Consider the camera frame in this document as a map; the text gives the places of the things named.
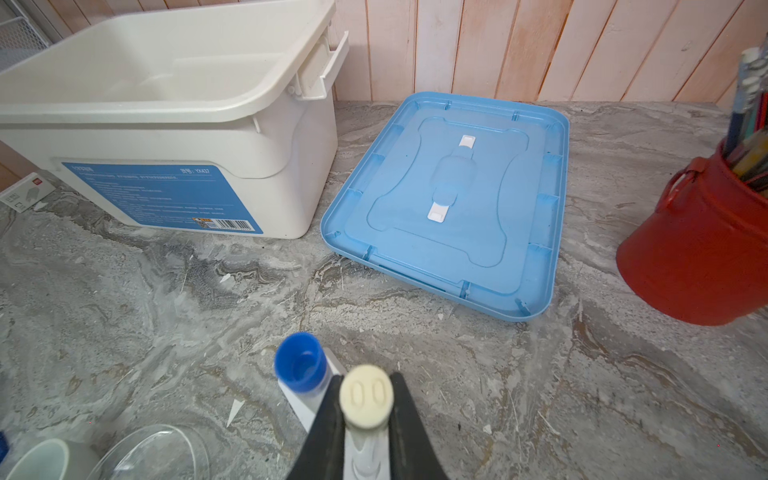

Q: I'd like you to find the blue-capped test tube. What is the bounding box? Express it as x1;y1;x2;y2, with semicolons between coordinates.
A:
274;332;329;394

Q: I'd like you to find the bundle of pencils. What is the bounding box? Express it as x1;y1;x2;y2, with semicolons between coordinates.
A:
722;38;767;197

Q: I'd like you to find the cork-stoppered test tube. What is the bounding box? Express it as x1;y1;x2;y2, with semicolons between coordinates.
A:
339;364;394;480

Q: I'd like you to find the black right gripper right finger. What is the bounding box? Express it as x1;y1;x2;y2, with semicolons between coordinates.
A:
388;372;448;479

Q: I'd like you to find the blue plastic bin lid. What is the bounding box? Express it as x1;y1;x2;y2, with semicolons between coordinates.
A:
321;92;570;322

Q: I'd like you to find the white plastic storage bin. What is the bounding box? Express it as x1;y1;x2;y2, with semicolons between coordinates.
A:
1;1;349;239

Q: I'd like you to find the small white cup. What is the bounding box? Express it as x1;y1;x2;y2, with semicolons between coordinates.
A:
6;438;100;480

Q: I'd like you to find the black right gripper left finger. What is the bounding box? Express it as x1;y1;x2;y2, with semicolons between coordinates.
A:
286;375;345;480

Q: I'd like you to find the white wire mesh shelf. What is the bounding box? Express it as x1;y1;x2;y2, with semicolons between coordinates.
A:
1;17;50;53

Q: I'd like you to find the small white cardboard box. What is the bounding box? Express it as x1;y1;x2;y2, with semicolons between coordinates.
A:
1;173;55;213

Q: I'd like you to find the clear petri dish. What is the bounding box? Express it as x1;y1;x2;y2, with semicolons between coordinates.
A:
87;424;211;480

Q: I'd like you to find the red pencil cup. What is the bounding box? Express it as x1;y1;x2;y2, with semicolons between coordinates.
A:
616;149;767;326

